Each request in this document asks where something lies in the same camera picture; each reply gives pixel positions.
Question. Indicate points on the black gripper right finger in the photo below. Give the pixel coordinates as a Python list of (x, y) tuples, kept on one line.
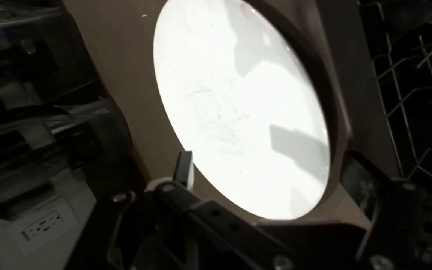
[(401, 225)]

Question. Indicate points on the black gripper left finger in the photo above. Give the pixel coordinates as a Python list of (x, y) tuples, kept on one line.
[(183, 167)]

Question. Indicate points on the white round plate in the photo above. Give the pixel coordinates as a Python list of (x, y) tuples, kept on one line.
[(236, 110)]

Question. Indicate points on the white wall outlet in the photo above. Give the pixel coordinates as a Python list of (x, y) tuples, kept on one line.
[(41, 225)]

